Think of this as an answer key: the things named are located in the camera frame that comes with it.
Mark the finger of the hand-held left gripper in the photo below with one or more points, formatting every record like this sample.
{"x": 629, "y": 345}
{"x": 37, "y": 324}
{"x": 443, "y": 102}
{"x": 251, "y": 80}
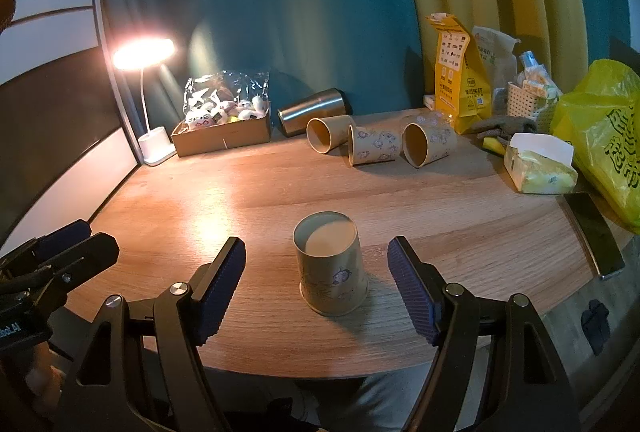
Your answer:
{"x": 91, "y": 252}
{"x": 65, "y": 234}

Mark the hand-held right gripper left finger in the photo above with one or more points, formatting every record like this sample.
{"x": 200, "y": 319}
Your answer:
{"x": 223, "y": 292}

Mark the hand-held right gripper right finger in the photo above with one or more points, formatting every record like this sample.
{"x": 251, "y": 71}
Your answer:
{"x": 413, "y": 294}

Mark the printed beige paper cup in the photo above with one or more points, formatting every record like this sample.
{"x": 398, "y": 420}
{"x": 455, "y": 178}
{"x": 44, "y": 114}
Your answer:
{"x": 430, "y": 145}
{"x": 327, "y": 132}
{"x": 375, "y": 145}
{"x": 332, "y": 272}

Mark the person's left hand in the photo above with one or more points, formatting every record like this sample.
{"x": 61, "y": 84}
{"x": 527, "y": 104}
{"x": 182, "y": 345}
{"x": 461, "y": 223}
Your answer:
{"x": 46, "y": 379}

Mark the person's grey trouser leg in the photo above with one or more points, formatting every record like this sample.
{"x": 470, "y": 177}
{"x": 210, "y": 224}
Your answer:
{"x": 370, "y": 397}

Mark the shallow cardboard box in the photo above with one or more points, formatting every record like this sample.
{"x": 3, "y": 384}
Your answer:
{"x": 225, "y": 140}

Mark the yellow tissue pack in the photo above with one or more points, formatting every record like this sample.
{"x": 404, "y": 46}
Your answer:
{"x": 540, "y": 170}

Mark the grey glove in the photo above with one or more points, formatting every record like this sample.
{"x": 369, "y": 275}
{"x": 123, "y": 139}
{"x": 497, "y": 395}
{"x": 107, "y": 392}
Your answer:
{"x": 500, "y": 125}

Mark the black smartphone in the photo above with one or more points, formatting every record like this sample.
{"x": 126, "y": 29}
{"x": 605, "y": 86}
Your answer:
{"x": 595, "y": 232}

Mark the clear bag of small toys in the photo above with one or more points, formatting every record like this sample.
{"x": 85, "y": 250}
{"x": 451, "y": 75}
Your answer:
{"x": 225, "y": 100}

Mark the small white box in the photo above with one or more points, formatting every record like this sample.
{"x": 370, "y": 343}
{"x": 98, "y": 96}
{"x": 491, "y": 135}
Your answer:
{"x": 430, "y": 101}

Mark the white desk lamp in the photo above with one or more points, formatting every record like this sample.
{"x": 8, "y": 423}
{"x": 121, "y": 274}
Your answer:
{"x": 145, "y": 52}

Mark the stainless steel tumbler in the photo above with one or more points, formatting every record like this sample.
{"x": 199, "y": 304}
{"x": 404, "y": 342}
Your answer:
{"x": 312, "y": 110}

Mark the white perforated basket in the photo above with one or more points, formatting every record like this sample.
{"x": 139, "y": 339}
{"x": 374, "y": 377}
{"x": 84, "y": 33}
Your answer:
{"x": 527, "y": 105}

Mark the yellow paper bag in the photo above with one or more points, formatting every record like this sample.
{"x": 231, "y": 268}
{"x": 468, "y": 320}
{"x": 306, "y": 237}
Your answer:
{"x": 457, "y": 77}

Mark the yellow plastic bag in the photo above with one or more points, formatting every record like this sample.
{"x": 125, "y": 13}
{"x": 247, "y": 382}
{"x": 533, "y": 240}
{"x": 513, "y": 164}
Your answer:
{"x": 602, "y": 132}

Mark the white paper bag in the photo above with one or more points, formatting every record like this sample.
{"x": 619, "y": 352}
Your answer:
{"x": 495, "y": 57}

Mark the clear plastic packet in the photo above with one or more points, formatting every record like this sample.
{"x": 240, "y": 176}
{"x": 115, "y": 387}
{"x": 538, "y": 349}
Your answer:
{"x": 535, "y": 75}

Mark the teal curtain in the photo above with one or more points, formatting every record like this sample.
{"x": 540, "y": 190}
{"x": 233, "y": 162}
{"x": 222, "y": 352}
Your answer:
{"x": 275, "y": 2}

